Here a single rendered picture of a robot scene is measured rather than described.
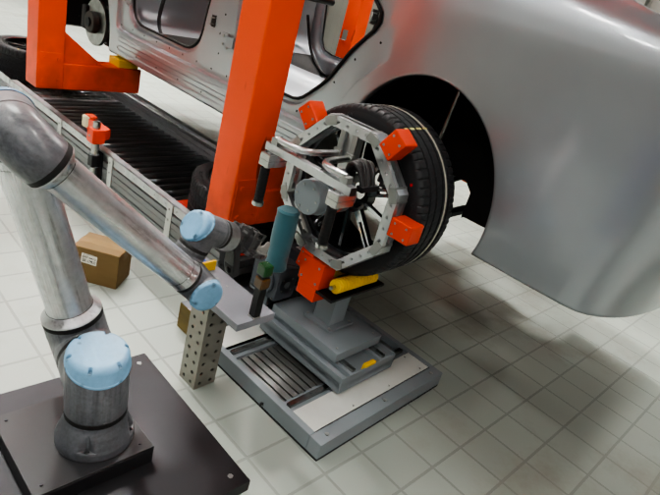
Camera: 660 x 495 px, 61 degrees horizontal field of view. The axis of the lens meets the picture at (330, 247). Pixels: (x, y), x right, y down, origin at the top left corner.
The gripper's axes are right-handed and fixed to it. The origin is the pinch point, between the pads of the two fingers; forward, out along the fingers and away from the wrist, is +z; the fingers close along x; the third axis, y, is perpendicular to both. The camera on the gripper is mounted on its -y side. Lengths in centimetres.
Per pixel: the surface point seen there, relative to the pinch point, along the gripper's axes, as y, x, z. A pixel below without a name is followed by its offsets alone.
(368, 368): -26, -26, 71
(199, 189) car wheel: 3, 90, 55
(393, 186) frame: 41.4, -19.7, 18.8
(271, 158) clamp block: 29.8, 20.1, 4.7
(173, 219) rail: -17, 92, 51
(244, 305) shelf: -20.4, 5.5, 12.8
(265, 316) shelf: -19.6, -3.0, 15.2
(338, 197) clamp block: 28.5, -13.6, 1.2
